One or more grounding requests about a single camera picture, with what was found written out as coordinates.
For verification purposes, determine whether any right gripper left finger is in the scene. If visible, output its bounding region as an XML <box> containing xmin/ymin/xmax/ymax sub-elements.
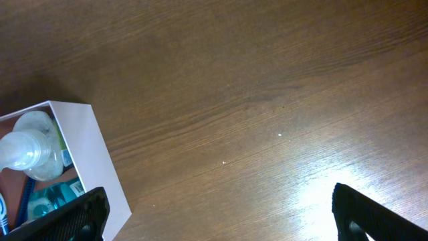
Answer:
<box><xmin>1</xmin><ymin>187</ymin><xmax>110</xmax><ymax>241</ymax></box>

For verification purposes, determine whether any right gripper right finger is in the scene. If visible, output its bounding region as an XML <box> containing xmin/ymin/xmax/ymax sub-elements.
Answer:
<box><xmin>332</xmin><ymin>183</ymin><xmax>427</xmax><ymax>241</ymax></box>

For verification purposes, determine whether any teal mouthwash bottle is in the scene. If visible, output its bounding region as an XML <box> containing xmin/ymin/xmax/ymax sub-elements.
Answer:
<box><xmin>27</xmin><ymin>177</ymin><xmax>85</xmax><ymax>220</ymax></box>

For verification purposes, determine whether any blue disposable razor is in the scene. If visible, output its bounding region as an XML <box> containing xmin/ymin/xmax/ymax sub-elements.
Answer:
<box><xmin>15</xmin><ymin>177</ymin><xmax>36</xmax><ymax>228</ymax></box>

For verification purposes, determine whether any white spray bottle blue base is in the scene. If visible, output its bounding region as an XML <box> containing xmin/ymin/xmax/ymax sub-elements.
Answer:
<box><xmin>1</xmin><ymin>110</ymin><xmax>73</xmax><ymax>181</ymax></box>

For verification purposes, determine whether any blue white toothbrush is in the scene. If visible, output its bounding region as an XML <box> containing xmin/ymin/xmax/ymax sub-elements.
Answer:
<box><xmin>0</xmin><ymin>194</ymin><xmax>9</xmax><ymax>236</ymax></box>

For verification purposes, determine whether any white cardboard box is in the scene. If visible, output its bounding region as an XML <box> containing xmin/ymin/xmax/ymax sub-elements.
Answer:
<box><xmin>1</xmin><ymin>100</ymin><xmax>132</xmax><ymax>240</ymax></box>

